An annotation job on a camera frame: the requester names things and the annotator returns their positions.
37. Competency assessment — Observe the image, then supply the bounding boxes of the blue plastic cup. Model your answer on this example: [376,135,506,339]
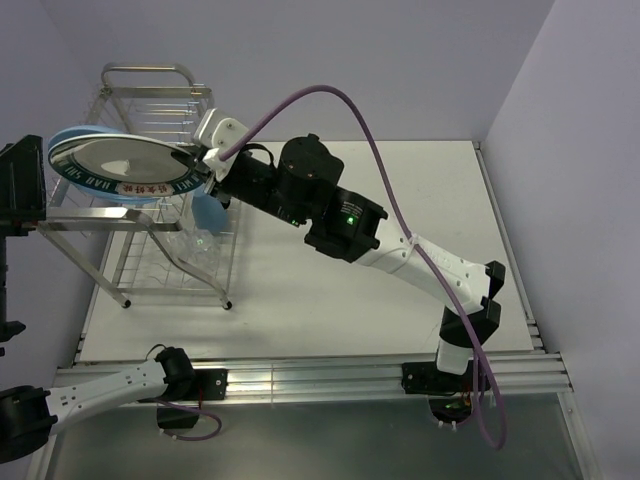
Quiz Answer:
[191,194,228,234]

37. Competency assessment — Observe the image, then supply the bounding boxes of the blue plastic plate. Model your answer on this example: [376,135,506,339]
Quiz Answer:
[47,125,158,205]

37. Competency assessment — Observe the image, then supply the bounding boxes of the white plate with dark rim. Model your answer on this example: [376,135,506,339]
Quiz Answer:
[48,134,204,198]

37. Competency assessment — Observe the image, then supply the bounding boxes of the clear glass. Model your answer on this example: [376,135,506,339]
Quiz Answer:
[171,230,207,264]
[195,231,221,276]

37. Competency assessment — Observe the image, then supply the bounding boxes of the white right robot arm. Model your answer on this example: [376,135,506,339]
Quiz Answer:
[188,134,506,390]

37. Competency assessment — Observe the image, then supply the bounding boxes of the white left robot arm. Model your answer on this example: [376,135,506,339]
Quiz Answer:
[1,135,195,464]

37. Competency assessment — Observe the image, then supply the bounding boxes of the steel two-tier dish rack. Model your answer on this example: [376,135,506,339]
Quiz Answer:
[38,62,240,310]

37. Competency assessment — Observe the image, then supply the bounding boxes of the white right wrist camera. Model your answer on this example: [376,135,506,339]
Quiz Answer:
[192,108,249,181]

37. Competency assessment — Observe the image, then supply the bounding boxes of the aluminium front rail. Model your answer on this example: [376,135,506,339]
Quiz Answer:
[49,319,574,406]

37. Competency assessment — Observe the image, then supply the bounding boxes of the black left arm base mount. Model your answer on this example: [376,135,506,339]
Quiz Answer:
[156,368,228,436]

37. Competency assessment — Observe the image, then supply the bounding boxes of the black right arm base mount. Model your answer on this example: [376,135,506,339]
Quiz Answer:
[401,361,473,397]

